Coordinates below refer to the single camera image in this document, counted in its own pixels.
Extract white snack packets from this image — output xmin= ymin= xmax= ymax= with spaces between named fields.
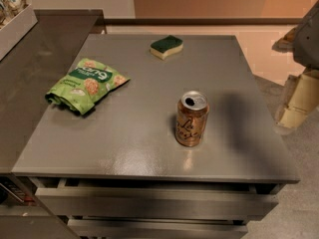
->
xmin=0 ymin=0 xmax=27 ymax=27

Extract orange La Croix can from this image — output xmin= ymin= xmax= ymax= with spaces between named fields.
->
xmin=175 ymin=91 xmax=209 ymax=147

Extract grey drawer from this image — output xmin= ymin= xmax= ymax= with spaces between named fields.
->
xmin=68 ymin=219 xmax=247 ymax=239
xmin=36 ymin=185 xmax=277 ymax=220

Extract grey upper drawer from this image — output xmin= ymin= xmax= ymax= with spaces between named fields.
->
xmin=36 ymin=185 xmax=277 ymax=220

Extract green snack bag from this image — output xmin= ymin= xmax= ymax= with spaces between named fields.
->
xmin=45 ymin=58 xmax=130 ymax=115

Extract green and yellow sponge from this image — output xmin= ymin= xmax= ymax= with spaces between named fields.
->
xmin=150 ymin=35 xmax=183 ymax=60

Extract grey lower drawer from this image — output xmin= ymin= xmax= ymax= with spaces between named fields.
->
xmin=68 ymin=219 xmax=247 ymax=239

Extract white box with snacks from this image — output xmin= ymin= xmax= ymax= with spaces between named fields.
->
xmin=0 ymin=5 xmax=38 ymax=61

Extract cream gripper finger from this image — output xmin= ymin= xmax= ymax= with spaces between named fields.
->
xmin=275 ymin=68 xmax=319 ymax=129
xmin=276 ymin=28 xmax=296 ymax=50

